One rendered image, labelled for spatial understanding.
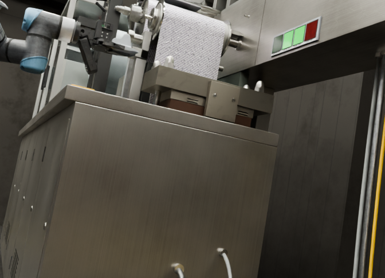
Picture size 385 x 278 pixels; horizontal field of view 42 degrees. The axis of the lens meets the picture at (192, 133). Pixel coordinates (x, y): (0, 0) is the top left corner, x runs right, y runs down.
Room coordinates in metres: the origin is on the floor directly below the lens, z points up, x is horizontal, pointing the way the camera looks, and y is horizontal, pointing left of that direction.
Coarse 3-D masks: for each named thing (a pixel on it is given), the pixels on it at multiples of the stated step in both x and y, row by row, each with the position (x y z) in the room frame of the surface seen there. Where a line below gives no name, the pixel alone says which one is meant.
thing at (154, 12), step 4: (152, 12) 1.68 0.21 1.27; (156, 12) 1.66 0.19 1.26; (152, 16) 1.67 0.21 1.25; (156, 16) 1.66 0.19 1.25; (148, 20) 1.71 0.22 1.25; (152, 20) 1.66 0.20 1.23; (156, 20) 1.66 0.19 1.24; (148, 24) 1.70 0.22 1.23; (152, 24) 1.67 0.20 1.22; (156, 24) 1.67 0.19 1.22; (148, 28) 1.70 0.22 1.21; (152, 28) 1.69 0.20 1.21
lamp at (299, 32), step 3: (303, 27) 1.41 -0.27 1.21; (297, 30) 1.43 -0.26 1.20; (300, 30) 1.42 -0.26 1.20; (303, 30) 1.40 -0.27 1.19; (297, 33) 1.43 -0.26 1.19; (300, 33) 1.41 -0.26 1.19; (303, 33) 1.40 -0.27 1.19; (294, 36) 1.44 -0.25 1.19; (297, 36) 1.43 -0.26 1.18; (300, 36) 1.41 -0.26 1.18; (303, 36) 1.40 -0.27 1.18; (294, 39) 1.44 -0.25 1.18; (297, 39) 1.43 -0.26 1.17; (300, 39) 1.41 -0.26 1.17; (294, 42) 1.44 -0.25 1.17; (297, 42) 1.42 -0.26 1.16
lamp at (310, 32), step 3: (315, 21) 1.35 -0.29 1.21; (309, 24) 1.38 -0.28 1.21; (312, 24) 1.36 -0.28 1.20; (315, 24) 1.35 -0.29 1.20; (309, 27) 1.37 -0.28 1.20; (312, 27) 1.36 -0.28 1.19; (315, 27) 1.35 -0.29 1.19; (306, 30) 1.39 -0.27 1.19; (309, 30) 1.37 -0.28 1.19; (312, 30) 1.36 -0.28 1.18; (315, 30) 1.34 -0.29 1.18; (306, 33) 1.39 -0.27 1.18; (309, 33) 1.37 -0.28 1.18; (312, 33) 1.36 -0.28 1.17; (315, 33) 1.34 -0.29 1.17; (306, 36) 1.38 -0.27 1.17; (309, 36) 1.37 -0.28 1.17; (312, 36) 1.35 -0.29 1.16; (306, 39) 1.38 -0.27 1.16
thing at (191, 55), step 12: (168, 36) 1.65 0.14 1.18; (180, 36) 1.67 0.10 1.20; (156, 48) 1.64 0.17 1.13; (168, 48) 1.65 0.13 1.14; (180, 48) 1.67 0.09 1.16; (192, 48) 1.68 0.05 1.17; (204, 48) 1.70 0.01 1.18; (216, 48) 1.72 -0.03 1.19; (156, 60) 1.64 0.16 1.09; (180, 60) 1.67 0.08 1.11; (192, 60) 1.69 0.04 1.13; (204, 60) 1.70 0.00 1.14; (216, 60) 1.72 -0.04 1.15; (192, 72) 1.69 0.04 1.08; (204, 72) 1.71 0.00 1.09; (216, 72) 1.72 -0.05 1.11
